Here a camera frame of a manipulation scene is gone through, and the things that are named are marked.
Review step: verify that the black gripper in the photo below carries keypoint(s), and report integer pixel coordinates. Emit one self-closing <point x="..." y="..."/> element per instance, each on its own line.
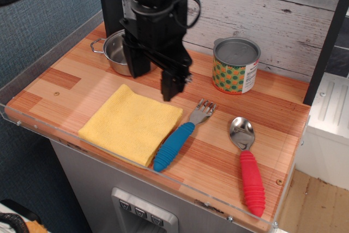
<point x="158" y="37"/>

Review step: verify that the silver pot with handles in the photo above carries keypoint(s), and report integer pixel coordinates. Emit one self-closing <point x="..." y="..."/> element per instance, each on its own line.
<point x="112" y="48"/>

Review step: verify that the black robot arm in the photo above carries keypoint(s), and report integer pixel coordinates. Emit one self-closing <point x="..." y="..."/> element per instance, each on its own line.
<point x="151" y="6"/>

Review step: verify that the yellow folded cloth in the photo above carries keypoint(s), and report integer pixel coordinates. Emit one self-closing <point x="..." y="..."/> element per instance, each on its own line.
<point x="131" y="126"/>

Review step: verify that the patterned tin can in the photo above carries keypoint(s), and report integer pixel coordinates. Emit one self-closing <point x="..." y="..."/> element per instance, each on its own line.
<point x="235" y="62"/>

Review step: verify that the grey toy kitchen cabinet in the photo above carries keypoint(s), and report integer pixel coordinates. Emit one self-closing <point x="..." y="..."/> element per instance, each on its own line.
<point x="119" y="198"/>

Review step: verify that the clear acrylic edge guard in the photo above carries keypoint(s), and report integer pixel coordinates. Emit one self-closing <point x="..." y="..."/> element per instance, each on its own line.
<point x="59" y="93"/>

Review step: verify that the orange object bottom left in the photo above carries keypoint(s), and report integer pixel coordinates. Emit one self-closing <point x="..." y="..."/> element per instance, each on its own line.
<point x="35" y="227"/>

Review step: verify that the fork with blue handle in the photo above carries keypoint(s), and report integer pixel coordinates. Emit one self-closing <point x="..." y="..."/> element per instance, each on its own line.
<point x="171" y="147"/>

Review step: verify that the black vertical post left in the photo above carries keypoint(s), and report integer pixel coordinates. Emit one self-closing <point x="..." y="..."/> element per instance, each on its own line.
<point x="112" y="14"/>

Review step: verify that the black vertical post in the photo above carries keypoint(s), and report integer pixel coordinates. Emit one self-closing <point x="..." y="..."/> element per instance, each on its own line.
<point x="331" y="37"/>
<point x="112" y="14"/>

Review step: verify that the spoon with red handle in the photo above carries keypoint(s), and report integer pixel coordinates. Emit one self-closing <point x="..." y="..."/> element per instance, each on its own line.
<point x="242" y="135"/>

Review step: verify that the black vertical post right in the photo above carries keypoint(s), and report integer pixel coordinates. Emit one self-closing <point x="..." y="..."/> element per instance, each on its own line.
<point x="331" y="37"/>

